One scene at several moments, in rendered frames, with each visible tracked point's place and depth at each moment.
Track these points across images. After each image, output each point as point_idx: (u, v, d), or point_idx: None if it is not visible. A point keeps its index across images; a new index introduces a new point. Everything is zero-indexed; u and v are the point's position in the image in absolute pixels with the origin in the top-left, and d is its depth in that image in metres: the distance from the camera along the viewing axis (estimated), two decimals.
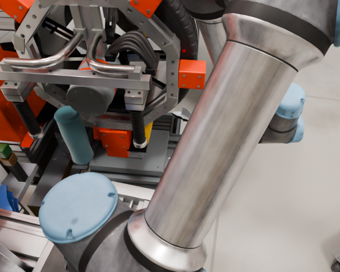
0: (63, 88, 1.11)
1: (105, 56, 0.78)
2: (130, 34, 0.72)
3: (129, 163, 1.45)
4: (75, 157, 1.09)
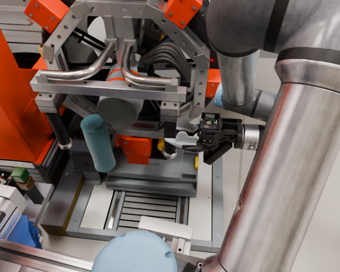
0: (86, 96, 1.11)
1: (138, 67, 0.78)
2: (165, 46, 0.72)
3: (147, 169, 1.45)
4: (99, 165, 1.09)
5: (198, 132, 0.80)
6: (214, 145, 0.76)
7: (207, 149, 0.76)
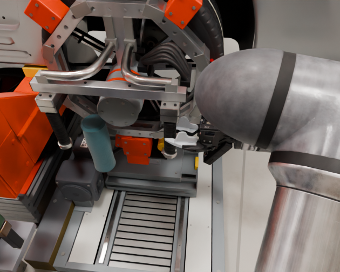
0: (86, 96, 1.11)
1: (138, 67, 0.78)
2: (165, 46, 0.72)
3: (147, 169, 1.45)
4: (99, 165, 1.09)
5: (198, 132, 0.80)
6: (214, 145, 0.76)
7: (207, 149, 0.76)
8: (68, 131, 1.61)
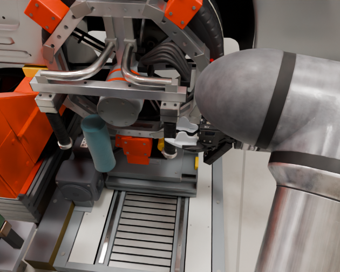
0: (86, 96, 1.11)
1: (138, 67, 0.78)
2: (165, 46, 0.72)
3: (147, 169, 1.45)
4: (99, 165, 1.09)
5: (198, 132, 0.80)
6: (214, 145, 0.76)
7: (207, 149, 0.76)
8: (68, 131, 1.61)
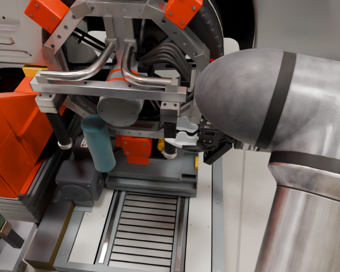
0: (86, 96, 1.11)
1: (138, 67, 0.78)
2: (165, 46, 0.72)
3: (147, 169, 1.45)
4: (99, 165, 1.09)
5: (198, 132, 0.80)
6: (214, 145, 0.76)
7: (207, 149, 0.76)
8: (68, 131, 1.61)
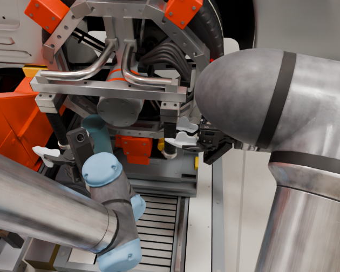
0: (86, 96, 1.11)
1: (138, 67, 0.78)
2: (165, 46, 0.72)
3: (147, 169, 1.45)
4: None
5: (198, 132, 0.80)
6: (214, 145, 0.76)
7: (207, 149, 0.76)
8: (68, 131, 1.61)
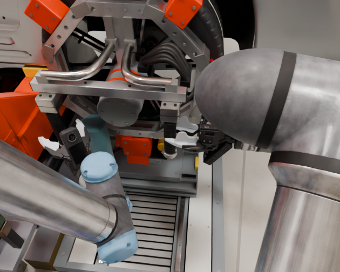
0: (86, 96, 1.11)
1: (138, 67, 0.78)
2: (165, 46, 0.72)
3: (147, 169, 1.45)
4: None
5: (198, 132, 0.80)
6: (214, 145, 0.76)
7: (207, 149, 0.76)
8: None
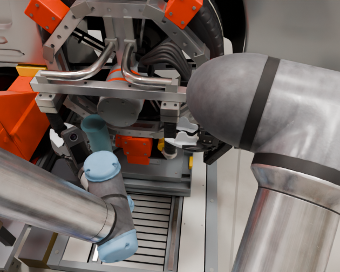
0: (86, 96, 1.11)
1: (138, 67, 0.78)
2: (165, 46, 0.72)
3: (147, 169, 1.45)
4: None
5: (198, 132, 0.80)
6: (214, 145, 0.76)
7: (207, 149, 0.76)
8: None
